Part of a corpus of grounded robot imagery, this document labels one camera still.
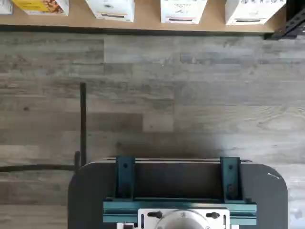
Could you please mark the white box yellow strip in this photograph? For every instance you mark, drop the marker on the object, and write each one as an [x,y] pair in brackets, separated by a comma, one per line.
[112,9]

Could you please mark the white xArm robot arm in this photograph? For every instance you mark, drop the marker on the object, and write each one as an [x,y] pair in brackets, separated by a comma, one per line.
[182,222]

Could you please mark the black floor strip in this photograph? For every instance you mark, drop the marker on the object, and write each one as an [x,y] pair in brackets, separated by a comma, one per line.
[83,119]

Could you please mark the brown particle shelf board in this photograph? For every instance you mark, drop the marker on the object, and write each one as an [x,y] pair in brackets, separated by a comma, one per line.
[147,25]

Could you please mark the white box pink strip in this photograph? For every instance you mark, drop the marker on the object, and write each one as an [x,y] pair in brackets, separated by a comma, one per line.
[183,12]

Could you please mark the white box dark strip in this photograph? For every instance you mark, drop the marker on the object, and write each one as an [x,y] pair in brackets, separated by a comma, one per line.
[252,12]

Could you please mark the white yellow granola box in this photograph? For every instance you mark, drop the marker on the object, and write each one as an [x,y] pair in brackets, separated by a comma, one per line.
[40,6]

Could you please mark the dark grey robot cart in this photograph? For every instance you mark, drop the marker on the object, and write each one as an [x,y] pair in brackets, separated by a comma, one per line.
[90,190]

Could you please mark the teal aluminium mounting frame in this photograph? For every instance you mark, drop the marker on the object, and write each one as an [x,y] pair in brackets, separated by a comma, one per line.
[178,205]

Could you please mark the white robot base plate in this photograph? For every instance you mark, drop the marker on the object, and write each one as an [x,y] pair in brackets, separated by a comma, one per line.
[147,218]

